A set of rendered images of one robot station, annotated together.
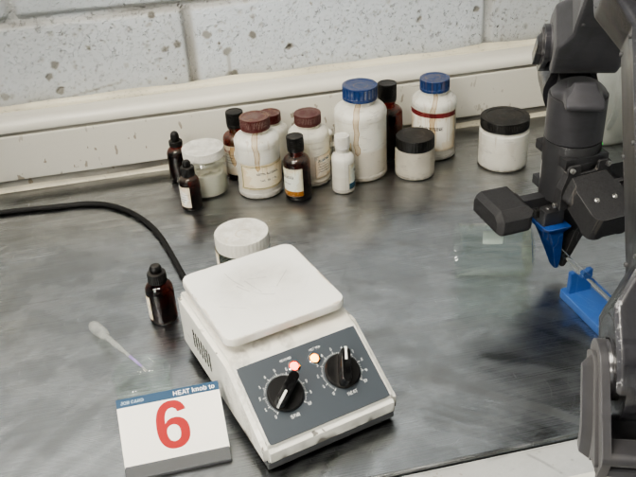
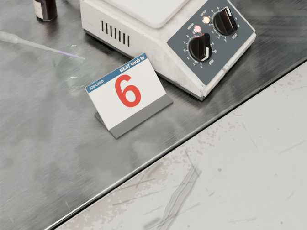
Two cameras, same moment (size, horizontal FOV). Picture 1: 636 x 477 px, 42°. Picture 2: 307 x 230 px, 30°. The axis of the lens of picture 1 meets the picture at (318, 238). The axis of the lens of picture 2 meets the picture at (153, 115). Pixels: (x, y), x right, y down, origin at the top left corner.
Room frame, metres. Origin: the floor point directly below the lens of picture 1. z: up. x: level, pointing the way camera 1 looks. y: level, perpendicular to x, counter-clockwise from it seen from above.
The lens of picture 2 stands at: (0.15, 0.32, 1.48)
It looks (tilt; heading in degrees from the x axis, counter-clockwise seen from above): 55 degrees down; 329
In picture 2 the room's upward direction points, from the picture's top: 4 degrees clockwise
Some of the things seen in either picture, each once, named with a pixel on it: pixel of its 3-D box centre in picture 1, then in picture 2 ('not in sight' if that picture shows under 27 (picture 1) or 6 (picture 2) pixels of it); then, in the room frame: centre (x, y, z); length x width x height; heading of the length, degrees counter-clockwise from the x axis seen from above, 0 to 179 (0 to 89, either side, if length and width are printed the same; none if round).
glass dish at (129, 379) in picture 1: (142, 380); (75, 66); (0.60, 0.17, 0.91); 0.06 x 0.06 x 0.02
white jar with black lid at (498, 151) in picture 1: (503, 139); not in sight; (1.04, -0.27, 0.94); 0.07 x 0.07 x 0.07
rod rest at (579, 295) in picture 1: (601, 305); not in sight; (0.67, -0.28, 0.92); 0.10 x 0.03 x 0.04; 16
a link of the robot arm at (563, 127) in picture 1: (576, 104); not in sight; (0.75, -0.26, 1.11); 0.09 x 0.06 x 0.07; 170
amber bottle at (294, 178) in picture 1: (296, 166); not in sight; (0.97, 0.02, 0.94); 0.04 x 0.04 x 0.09
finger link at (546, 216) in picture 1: (573, 203); not in sight; (0.75, -0.27, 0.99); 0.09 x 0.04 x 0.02; 106
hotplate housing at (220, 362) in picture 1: (276, 342); (162, 14); (0.61, 0.04, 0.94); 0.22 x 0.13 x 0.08; 26
